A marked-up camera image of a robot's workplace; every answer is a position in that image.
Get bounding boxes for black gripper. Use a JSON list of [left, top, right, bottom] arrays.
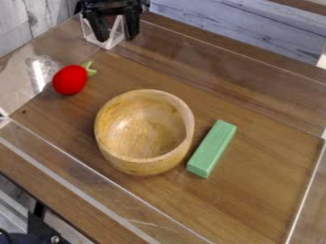
[[78, 0, 150, 42]]

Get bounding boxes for red felt strawberry toy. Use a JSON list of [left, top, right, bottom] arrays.
[[52, 61, 96, 95]]

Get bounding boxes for wooden bowl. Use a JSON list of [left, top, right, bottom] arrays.
[[95, 90, 195, 176]]

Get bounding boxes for clear acrylic tray walls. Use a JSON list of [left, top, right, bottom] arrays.
[[0, 15, 326, 244]]

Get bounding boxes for green rectangular block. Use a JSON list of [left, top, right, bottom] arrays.
[[186, 120, 237, 178]]

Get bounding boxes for black clamp under table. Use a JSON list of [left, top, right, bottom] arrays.
[[0, 202, 71, 244]]

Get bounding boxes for clear acrylic corner bracket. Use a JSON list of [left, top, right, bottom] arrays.
[[80, 15, 124, 50]]

